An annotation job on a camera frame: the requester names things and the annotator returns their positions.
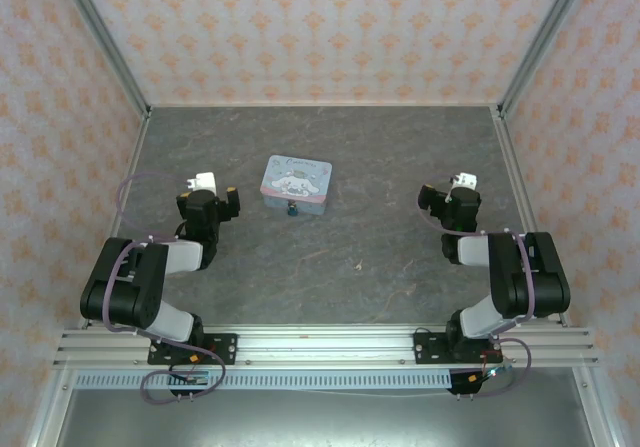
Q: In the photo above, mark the small padlock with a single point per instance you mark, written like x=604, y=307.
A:
x=291, y=206

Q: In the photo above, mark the cartoon print tin box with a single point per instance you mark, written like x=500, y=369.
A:
x=295, y=179

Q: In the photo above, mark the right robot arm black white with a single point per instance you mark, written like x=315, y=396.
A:
x=525, y=277

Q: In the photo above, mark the small electronics board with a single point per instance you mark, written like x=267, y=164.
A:
x=492, y=373
x=192, y=378

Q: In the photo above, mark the grey metal shelf panel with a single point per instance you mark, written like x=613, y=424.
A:
x=325, y=422

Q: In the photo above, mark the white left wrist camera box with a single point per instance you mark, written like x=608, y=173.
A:
x=205, y=181

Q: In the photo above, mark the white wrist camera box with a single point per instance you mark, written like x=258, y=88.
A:
x=467, y=179
x=205, y=181

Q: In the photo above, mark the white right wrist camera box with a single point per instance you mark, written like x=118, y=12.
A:
x=467, y=179

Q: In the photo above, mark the aluminium table side rail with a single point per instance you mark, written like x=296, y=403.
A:
x=131, y=167
x=516, y=167

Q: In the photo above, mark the long aluminium base rail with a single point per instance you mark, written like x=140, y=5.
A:
x=325, y=347

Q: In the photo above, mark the aluminium corner frame post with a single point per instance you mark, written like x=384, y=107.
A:
x=102, y=37
x=543, y=37

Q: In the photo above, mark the aluminium frame leg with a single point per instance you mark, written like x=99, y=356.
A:
x=50, y=412
x=600, y=412

